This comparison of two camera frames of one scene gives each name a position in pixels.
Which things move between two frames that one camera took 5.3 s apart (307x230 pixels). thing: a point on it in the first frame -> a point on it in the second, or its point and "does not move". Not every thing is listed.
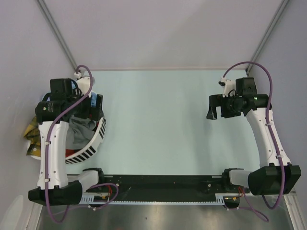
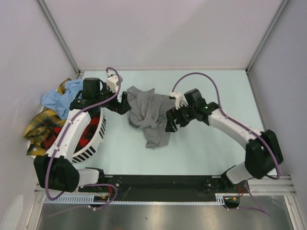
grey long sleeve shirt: [81, 131] -> [148, 111]
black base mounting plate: [164, 188] does not move
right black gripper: [218, 100] -> [172, 114]
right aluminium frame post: [255, 55] does not move
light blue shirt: [93, 99] -> [60, 102]
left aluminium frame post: [44, 9] does not move
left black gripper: [93, 113] -> [120, 108]
